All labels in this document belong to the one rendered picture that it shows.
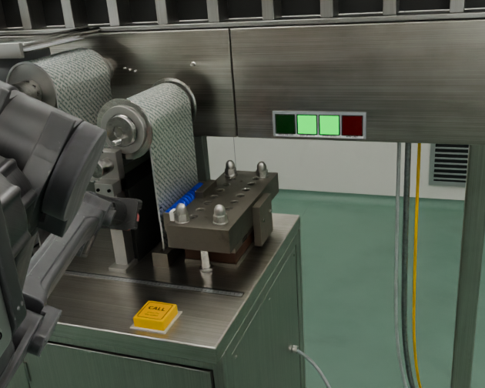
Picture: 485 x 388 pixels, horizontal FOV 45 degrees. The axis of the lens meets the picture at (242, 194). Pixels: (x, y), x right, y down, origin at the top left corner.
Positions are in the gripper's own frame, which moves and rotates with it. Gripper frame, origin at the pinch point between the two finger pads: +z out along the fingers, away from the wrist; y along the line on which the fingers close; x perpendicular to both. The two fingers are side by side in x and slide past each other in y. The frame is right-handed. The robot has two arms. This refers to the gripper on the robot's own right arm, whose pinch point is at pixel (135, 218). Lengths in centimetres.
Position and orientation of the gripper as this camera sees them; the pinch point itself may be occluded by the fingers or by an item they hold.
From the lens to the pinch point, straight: 134.8
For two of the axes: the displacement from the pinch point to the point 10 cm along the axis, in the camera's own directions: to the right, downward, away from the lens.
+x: 1.0, -9.8, 1.4
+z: 3.2, 1.7, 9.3
